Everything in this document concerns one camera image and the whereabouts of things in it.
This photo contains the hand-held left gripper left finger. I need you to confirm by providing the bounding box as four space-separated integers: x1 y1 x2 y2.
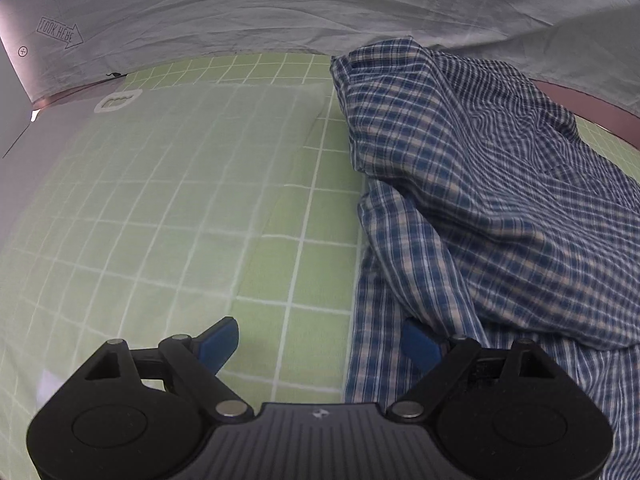
85 316 252 419

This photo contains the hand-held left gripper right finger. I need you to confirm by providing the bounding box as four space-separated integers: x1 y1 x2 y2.
392 321 568 419

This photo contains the blue plaid shirt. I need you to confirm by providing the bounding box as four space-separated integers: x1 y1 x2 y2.
330 35 640 480

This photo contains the green grid mat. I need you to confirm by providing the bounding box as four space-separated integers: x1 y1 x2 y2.
0 52 640 480

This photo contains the printed pale carrot sheet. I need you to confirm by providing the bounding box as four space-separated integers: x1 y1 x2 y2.
0 0 640 111

